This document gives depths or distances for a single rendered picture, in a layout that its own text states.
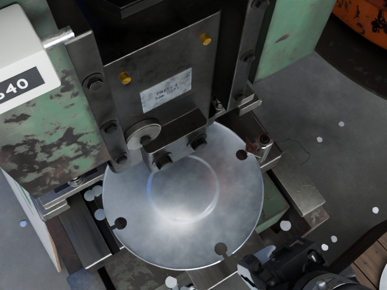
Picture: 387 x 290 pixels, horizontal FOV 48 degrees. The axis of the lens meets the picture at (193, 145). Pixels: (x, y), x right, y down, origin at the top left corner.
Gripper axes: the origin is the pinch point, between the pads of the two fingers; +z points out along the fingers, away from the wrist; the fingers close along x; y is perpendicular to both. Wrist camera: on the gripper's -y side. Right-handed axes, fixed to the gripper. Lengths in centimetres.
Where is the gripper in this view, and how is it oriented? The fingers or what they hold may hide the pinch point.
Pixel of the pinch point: (241, 272)
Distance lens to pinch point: 68.3
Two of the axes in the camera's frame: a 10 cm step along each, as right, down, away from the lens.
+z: -2.5, 0.4, 9.7
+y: 8.2, -5.2, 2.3
